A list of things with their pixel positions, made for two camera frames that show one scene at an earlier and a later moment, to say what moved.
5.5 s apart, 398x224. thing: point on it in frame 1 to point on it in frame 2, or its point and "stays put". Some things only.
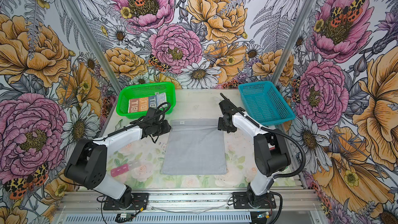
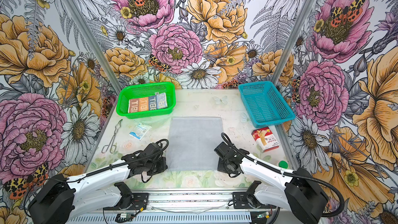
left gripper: x=166 y=128 to x=162 y=167
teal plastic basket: x=263 y=103 stays put
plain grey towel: x=195 y=147 stays put
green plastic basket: x=143 y=91 stays put
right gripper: x=220 y=126 to x=221 y=169
